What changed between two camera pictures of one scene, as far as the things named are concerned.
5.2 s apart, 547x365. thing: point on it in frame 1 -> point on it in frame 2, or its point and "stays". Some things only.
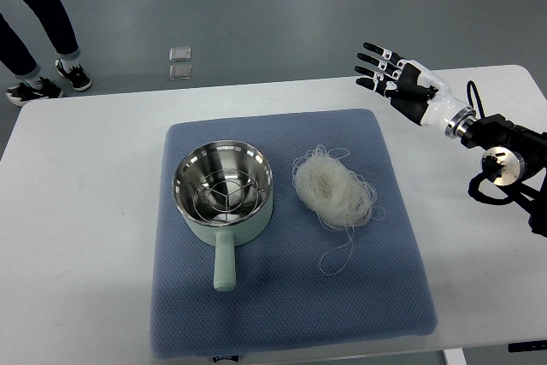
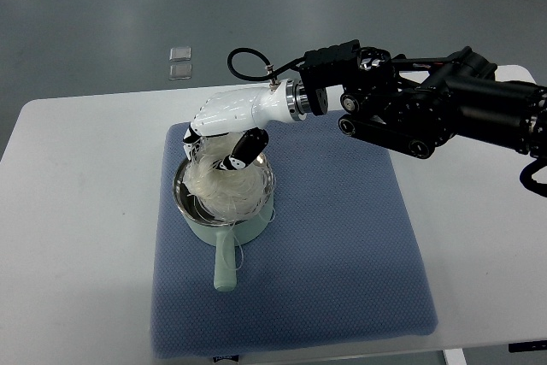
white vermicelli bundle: [337, 195] -> [226, 194]
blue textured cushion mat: [281, 298] stays
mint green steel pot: [225, 192] stays
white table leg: [454, 356] stays
